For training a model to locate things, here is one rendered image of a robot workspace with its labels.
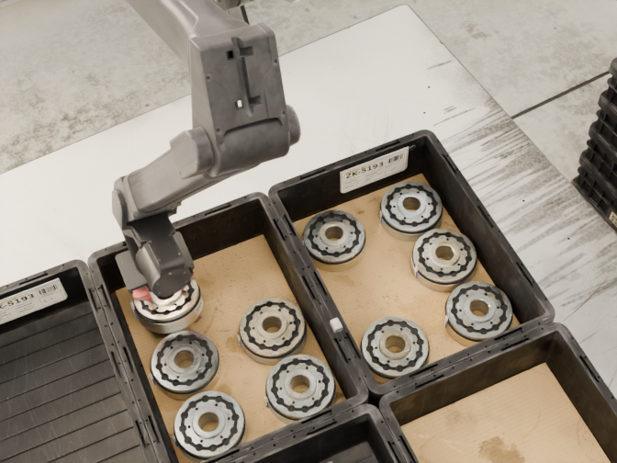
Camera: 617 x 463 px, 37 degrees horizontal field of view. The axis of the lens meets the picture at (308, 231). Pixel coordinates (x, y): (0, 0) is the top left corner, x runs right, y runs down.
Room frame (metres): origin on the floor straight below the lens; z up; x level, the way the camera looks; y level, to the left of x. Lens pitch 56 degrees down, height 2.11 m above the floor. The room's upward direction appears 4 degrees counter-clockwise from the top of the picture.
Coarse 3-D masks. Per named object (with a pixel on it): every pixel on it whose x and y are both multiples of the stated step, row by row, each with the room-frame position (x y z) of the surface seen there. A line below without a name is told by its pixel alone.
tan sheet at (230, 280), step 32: (224, 256) 0.82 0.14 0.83; (256, 256) 0.82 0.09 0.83; (224, 288) 0.76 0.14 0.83; (256, 288) 0.76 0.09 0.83; (288, 288) 0.75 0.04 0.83; (128, 320) 0.72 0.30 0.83; (224, 320) 0.71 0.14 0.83; (224, 352) 0.65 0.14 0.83; (320, 352) 0.64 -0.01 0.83; (224, 384) 0.60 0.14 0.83; (256, 384) 0.59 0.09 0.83; (256, 416) 0.54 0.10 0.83
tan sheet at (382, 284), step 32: (384, 192) 0.93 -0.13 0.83; (448, 224) 0.86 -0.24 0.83; (384, 256) 0.80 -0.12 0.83; (352, 288) 0.75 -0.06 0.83; (384, 288) 0.74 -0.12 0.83; (416, 288) 0.74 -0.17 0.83; (352, 320) 0.69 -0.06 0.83; (416, 320) 0.68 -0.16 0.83; (512, 320) 0.67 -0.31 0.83; (448, 352) 0.62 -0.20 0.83
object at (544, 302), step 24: (384, 144) 0.96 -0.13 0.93; (432, 144) 0.95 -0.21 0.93; (336, 168) 0.92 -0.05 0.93; (456, 168) 0.90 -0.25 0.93; (288, 216) 0.83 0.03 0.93; (480, 216) 0.80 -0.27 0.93; (504, 240) 0.76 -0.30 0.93; (312, 264) 0.74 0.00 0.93; (528, 288) 0.67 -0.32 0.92; (336, 312) 0.65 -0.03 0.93; (552, 312) 0.63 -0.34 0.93; (360, 360) 0.57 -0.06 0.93; (456, 360) 0.56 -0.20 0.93; (384, 384) 0.53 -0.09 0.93; (408, 384) 0.53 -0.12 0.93
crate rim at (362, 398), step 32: (256, 192) 0.88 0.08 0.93; (192, 224) 0.83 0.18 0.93; (96, 256) 0.78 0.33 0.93; (288, 256) 0.75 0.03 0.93; (96, 288) 0.72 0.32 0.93; (320, 320) 0.64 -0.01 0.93; (128, 352) 0.61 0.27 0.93; (320, 416) 0.49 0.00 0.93; (160, 448) 0.46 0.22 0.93; (256, 448) 0.45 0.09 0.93
